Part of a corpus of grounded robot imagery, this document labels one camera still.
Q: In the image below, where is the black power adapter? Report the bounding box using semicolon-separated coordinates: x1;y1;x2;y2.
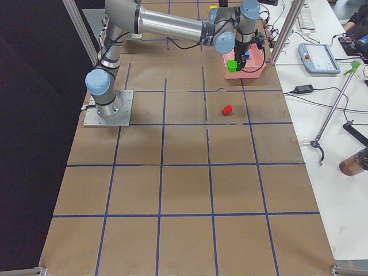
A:
289;85;315;95

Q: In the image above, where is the green toy block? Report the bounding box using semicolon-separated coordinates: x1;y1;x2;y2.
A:
226;59;237;72

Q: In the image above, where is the red toy block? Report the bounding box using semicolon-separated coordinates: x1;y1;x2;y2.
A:
221;105;233;116

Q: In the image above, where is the pink plastic box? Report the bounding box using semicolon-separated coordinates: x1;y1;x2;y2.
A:
222;44;266;79

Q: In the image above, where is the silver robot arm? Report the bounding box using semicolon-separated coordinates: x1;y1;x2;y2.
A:
85;1;260;120

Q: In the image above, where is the aluminium frame post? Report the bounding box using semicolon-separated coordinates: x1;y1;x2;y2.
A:
269;0;305;65

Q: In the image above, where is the brown bottle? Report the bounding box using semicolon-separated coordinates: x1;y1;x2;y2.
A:
339;148;367;176

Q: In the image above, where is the white keyboard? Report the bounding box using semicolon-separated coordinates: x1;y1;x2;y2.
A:
297;5;316;32

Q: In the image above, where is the green handled reacher grabber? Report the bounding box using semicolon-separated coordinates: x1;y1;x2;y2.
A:
301;60;362;167

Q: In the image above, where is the blue teach pendant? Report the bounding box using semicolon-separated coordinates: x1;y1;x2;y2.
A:
298;43;340;74

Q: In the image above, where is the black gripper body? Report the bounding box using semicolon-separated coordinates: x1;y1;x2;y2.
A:
234;31;265;62

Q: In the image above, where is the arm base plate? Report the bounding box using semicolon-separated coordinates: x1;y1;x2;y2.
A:
83;90;134;127

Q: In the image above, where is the brown paper table cover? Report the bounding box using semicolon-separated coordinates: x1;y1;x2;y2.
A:
40;33;334;275

